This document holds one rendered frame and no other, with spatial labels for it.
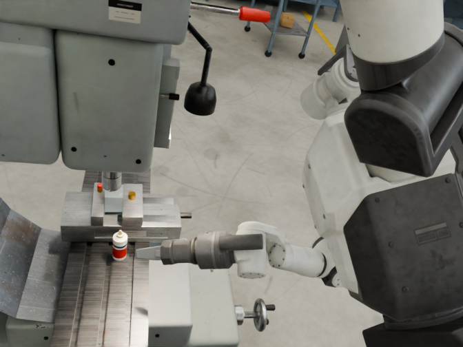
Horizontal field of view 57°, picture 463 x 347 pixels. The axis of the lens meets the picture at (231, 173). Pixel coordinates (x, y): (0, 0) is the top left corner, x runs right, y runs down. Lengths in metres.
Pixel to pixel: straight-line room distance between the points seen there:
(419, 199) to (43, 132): 0.67
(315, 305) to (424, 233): 1.95
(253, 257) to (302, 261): 0.15
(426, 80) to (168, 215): 0.99
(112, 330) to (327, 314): 1.58
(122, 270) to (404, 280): 0.86
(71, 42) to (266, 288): 1.96
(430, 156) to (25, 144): 0.71
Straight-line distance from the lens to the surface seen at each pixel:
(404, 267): 0.62
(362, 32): 0.44
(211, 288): 1.52
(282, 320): 2.41
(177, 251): 0.99
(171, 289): 1.35
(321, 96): 0.76
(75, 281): 1.27
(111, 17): 0.76
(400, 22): 0.43
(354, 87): 0.73
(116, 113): 0.86
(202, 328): 1.43
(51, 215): 2.75
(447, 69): 0.54
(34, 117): 0.87
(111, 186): 1.08
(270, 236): 1.02
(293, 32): 5.36
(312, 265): 1.08
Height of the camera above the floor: 1.93
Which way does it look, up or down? 37 degrees down
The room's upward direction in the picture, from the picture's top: 14 degrees clockwise
